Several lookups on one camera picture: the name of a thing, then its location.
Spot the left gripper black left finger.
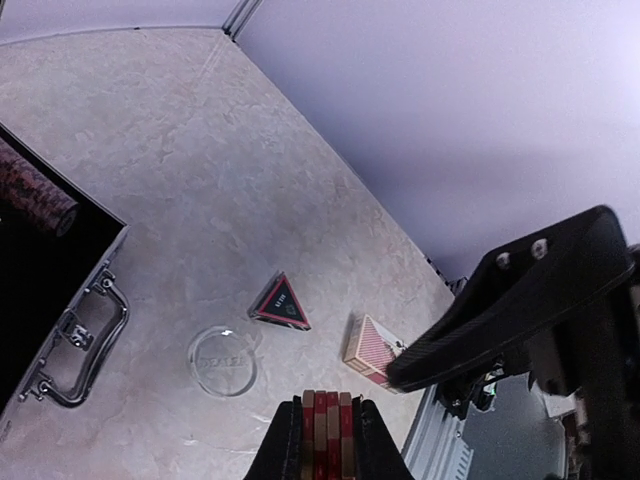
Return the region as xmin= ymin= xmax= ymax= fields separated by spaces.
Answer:
xmin=244 ymin=397 xmax=303 ymax=480

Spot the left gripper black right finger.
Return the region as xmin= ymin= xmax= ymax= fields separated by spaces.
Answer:
xmin=352 ymin=398 xmax=413 ymax=480

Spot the red poker chip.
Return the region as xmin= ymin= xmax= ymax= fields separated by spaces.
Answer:
xmin=300 ymin=390 xmax=356 ymax=480

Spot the aluminium poker chip case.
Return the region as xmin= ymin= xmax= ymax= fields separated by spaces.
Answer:
xmin=1 ymin=128 xmax=130 ymax=416

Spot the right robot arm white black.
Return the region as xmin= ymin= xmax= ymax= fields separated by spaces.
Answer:
xmin=387 ymin=205 xmax=639 ymax=479

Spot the red playing card deck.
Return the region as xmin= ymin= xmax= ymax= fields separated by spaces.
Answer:
xmin=342 ymin=314 xmax=407 ymax=394

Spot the clear round dealer button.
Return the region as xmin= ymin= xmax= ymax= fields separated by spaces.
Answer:
xmin=187 ymin=325 xmax=258 ymax=398

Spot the black pink triangular button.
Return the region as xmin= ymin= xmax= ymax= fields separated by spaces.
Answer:
xmin=247 ymin=271 xmax=311 ymax=331

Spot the chip row in case back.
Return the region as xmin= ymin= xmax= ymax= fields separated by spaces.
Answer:
xmin=1 ymin=140 xmax=80 ymax=237

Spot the aluminium front rail frame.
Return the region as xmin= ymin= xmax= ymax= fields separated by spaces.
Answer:
xmin=402 ymin=374 xmax=571 ymax=479

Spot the right aluminium corner post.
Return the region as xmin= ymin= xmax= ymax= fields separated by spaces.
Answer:
xmin=221 ymin=0 xmax=262 ymax=42

